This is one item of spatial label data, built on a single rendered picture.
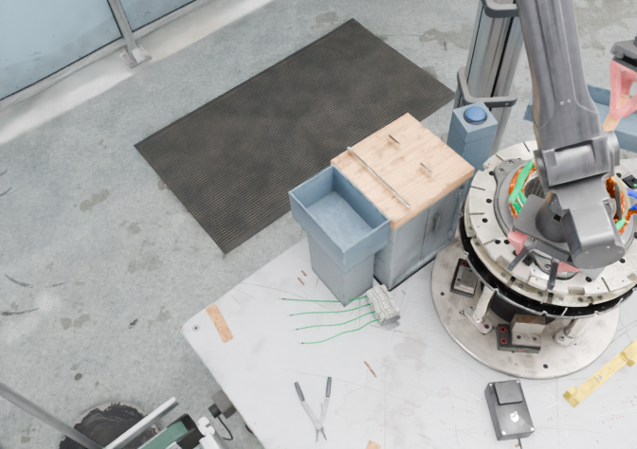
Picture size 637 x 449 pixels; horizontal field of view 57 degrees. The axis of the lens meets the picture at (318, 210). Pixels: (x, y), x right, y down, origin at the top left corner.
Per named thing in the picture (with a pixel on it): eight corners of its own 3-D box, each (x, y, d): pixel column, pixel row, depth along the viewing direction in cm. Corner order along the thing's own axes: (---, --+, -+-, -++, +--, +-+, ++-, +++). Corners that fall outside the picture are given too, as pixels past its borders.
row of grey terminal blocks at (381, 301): (403, 324, 123) (404, 315, 120) (382, 332, 123) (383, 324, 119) (382, 285, 129) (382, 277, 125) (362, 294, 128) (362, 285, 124)
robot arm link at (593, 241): (610, 122, 65) (531, 144, 68) (646, 206, 59) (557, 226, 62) (610, 181, 75) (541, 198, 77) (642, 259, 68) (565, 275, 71)
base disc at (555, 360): (540, 421, 110) (542, 420, 109) (393, 284, 127) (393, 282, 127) (656, 294, 123) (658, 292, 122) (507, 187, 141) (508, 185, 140)
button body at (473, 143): (478, 194, 141) (498, 123, 120) (451, 203, 140) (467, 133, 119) (464, 173, 145) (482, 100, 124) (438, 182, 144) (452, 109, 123)
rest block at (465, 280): (478, 273, 125) (480, 268, 123) (473, 294, 123) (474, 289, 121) (459, 267, 126) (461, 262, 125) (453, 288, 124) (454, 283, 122)
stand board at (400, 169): (393, 230, 106) (394, 224, 104) (331, 168, 115) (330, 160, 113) (473, 175, 112) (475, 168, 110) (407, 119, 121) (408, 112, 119)
